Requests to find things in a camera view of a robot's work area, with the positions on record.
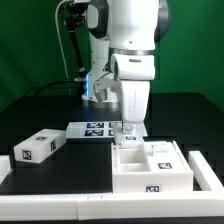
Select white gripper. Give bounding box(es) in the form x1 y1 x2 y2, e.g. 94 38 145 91
110 54 155 133

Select white cabinet box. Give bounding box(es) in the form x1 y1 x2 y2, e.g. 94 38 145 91
111 144 194 193

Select white cabinet top block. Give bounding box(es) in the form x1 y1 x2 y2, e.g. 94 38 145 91
14 129 66 164

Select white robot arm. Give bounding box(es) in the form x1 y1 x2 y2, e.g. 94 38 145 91
57 0 170 134

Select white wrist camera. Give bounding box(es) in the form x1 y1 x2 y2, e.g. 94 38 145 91
94 78 118 102

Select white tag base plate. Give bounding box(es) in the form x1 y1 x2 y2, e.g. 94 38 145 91
66 121 122 140

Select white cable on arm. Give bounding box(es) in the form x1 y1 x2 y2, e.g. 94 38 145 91
54 0 73 81

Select black power cables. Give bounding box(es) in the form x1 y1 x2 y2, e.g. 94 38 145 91
22 78 84 98

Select white U-shaped fence frame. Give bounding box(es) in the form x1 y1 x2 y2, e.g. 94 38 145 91
0 151 224 221

